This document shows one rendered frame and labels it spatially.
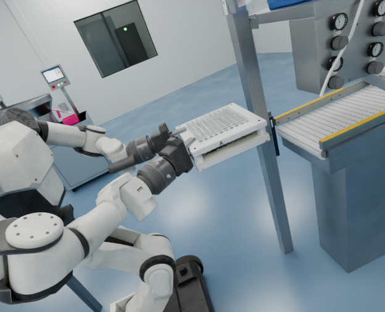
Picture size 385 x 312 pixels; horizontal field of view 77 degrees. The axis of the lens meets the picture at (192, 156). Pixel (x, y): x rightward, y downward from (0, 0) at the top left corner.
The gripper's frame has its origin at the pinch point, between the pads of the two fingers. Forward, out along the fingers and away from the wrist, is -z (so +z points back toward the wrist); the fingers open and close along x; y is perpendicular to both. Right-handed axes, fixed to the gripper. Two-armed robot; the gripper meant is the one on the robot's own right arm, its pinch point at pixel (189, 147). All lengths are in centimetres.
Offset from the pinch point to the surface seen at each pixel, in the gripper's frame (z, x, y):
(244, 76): -38.7, -7.0, -1.0
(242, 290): -5, 100, -12
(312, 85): -27.8, -5.4, 27.7
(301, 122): -48, 18, 14
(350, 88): -75, 16, 25
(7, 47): -90, -100, -513
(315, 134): -39.3, 18.2, 22.1
